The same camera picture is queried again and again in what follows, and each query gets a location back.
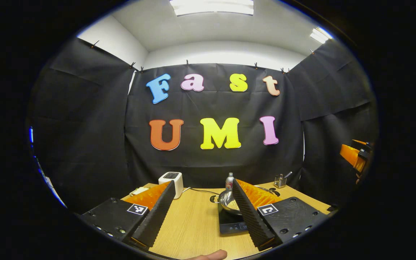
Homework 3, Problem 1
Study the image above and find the steel pot with black handle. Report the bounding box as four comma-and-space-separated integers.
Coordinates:
214, 186, 277, 216

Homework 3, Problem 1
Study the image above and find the wire mesh utensil holder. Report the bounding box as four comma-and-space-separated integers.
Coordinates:
274, 172, 293, 189

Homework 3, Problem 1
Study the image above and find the small ceiling light panel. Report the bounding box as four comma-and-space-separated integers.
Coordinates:
309, 27, 333, 44

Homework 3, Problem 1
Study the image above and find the black induction cooktop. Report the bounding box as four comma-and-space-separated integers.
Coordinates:
217, 202, 249, 235

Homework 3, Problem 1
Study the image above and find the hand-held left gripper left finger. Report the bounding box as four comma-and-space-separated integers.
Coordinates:
78, 180, 176, 250

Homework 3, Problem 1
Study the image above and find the large ceiling light panel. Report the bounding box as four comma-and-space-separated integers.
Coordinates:
169, 0, 255, 16

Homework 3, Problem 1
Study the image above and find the white toaster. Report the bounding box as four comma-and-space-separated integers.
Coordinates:
158, 172, 184, 199

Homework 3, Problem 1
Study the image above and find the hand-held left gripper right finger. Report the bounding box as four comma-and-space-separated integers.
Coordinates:
231, 179, 330, 249

